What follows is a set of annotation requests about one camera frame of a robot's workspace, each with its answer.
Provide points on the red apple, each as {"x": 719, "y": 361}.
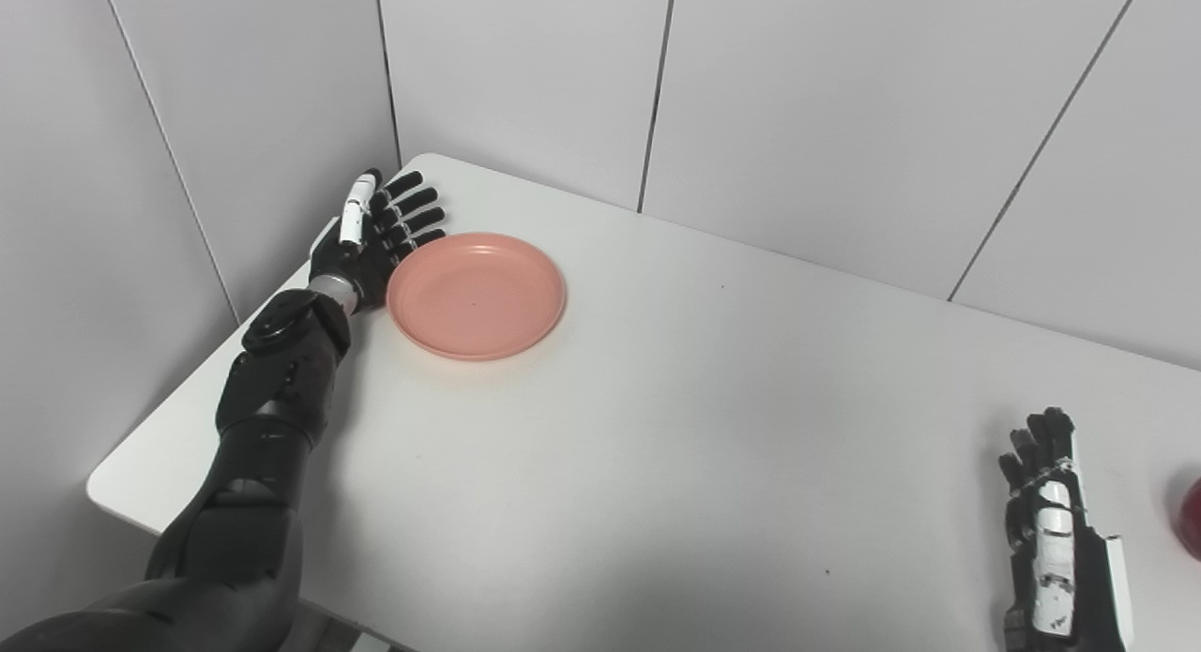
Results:
{"x": 1190, "y": 521}

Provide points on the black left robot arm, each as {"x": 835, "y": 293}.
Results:
{"x": 253, "y": 502}

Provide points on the pink round plate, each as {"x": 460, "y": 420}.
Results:
{"x": 477, "y": 297}

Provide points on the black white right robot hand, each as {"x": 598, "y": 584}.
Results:
{"x": 1088, "y": 586}

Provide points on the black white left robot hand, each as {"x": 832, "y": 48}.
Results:
{"x": 371, "y": 253}

